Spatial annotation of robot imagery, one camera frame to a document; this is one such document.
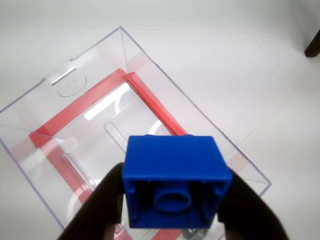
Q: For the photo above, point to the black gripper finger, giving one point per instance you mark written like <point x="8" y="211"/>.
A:
<point x="250" y="215"/>
<point x="100" y="207"/>

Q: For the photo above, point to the blue lego brick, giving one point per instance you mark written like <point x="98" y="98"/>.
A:
<point x="172" y="157"/>

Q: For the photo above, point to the transparent plastic box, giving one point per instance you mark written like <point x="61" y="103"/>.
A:
<point x="100" y="62"/>

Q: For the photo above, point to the dark brown leg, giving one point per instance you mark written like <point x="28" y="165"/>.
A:
<point x="313" y="47"/>

